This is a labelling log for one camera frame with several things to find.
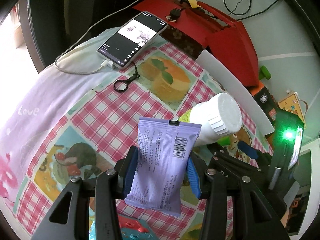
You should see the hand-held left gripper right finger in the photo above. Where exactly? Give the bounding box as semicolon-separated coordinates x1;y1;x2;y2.
186;156;290;240

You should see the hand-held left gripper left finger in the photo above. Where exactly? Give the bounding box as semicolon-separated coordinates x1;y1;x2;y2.
32;146;139;240

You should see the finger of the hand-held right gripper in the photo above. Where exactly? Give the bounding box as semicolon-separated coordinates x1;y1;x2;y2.
207;148;273;180
237;141;274;165

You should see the purple snack packet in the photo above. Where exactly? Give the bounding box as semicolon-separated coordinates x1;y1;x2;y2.
124;117;202;217

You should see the white bottle green label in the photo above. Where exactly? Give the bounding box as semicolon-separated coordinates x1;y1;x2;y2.
178;92;243;147

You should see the black cardboard box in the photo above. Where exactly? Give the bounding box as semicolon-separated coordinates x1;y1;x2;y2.
250;81;278;120

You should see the teal pouch red print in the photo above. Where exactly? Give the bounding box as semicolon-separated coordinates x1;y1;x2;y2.
89;215;160;240

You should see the white foam board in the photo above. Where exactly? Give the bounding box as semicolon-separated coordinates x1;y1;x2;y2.
196;49;275;137

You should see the green dumbbell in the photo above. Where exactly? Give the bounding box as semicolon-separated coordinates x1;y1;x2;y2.
259;65;272;80

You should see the red box floral side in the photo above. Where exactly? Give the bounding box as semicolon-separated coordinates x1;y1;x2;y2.
132;0;237;55

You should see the black cabinet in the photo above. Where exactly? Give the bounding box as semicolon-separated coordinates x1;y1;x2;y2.
26;0;160;73

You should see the wooden box leather handle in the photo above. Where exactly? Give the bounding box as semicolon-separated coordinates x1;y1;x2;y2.
277;90;309;128

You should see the black ring lanyard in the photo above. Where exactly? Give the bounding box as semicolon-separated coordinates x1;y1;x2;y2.
114;61;139;92

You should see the smartphone with charging cable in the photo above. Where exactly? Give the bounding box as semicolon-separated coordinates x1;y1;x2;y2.
55;0;163;75

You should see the black wall cable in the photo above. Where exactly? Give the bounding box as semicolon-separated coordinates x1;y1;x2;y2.
223;0;283;22

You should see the black plug with cable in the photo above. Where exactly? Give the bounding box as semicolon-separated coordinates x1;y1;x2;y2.
169;1;215;19

